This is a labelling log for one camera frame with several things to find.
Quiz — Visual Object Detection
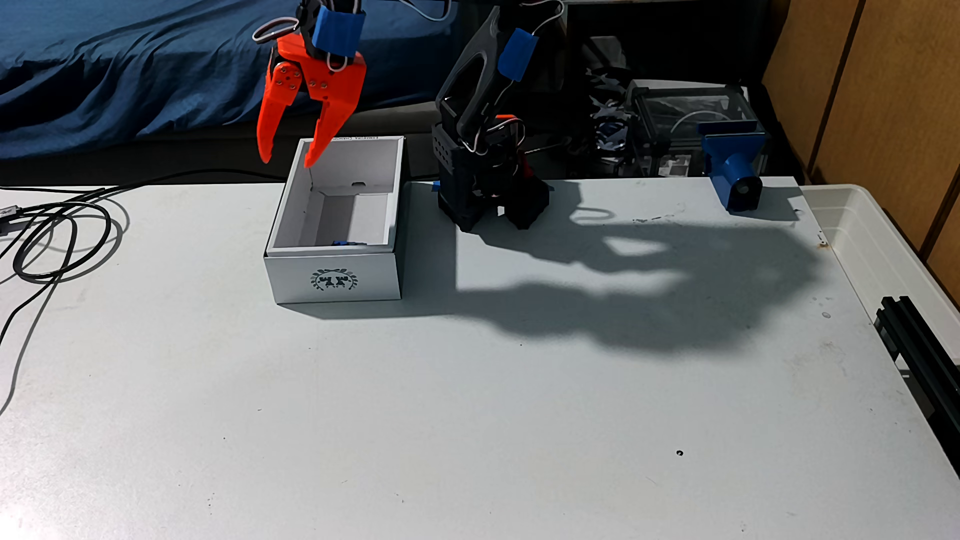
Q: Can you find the white cardboard box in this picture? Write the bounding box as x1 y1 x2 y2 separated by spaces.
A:
264 136 406 305

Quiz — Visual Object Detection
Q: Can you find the blue bed sheet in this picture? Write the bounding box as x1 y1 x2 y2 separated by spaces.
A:
0 0 460 160

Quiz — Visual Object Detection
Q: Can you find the black shelf unit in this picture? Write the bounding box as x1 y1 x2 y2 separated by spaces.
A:
555 0 774 180

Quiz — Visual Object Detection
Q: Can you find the white plastic bin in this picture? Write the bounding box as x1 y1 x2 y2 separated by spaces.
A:
798 183 960 376

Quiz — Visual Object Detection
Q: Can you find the brown wooden cabinet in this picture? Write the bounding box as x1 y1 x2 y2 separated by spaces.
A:
761 0 960 309

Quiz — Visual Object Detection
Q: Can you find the black aluminium extrusion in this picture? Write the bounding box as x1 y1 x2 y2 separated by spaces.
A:
873 296 960 477

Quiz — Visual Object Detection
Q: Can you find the dark bed frame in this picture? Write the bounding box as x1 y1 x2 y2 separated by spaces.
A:
0 101 460 189

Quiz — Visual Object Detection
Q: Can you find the black cable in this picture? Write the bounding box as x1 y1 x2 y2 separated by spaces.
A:
0 168 290 417

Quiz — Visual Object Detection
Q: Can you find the clear plastic enclosure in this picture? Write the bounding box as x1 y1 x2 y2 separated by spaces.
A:
626 80 766 180

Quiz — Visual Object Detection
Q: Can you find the blue printed plastic mount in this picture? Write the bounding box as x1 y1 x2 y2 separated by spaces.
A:
699 133 768 213

